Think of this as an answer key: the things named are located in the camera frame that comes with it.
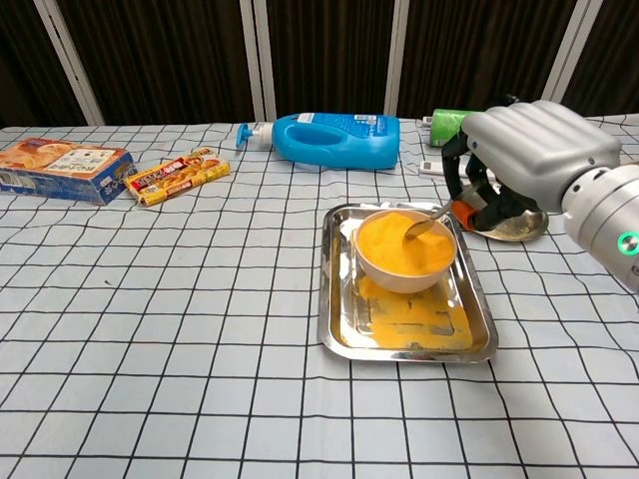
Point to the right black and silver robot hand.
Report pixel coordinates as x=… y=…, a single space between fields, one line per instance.
x=539 y=149

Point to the small metal spoon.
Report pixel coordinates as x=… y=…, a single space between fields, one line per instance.
x=418 y=229

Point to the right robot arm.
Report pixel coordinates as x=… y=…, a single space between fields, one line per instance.
x=599 y=214

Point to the white bowl of orange powder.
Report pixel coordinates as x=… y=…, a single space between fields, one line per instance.
x=404 y=279

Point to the rectangular steel tray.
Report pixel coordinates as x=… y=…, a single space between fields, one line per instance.
x=409 y=324

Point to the checkered tablecloth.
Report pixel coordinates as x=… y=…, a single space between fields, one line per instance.
x=150 y=349

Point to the round steel plate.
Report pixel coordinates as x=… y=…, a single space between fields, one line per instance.
x=519 y=229

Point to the green cylindrical can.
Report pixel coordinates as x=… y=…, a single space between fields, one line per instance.
x=447 y=127

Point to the white folding laptop stand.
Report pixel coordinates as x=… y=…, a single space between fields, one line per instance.
x=429 y=168

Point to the blue pump detergent bottle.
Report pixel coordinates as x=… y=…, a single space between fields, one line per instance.
x=339 y=144

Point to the yellow and red curry box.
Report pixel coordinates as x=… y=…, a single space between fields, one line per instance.
x=175 y=177

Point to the dark folding screen white frames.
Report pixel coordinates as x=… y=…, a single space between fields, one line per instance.
x=175 y=60

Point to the orange and blue biscuit box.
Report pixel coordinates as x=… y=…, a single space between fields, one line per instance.
x=60 y=159

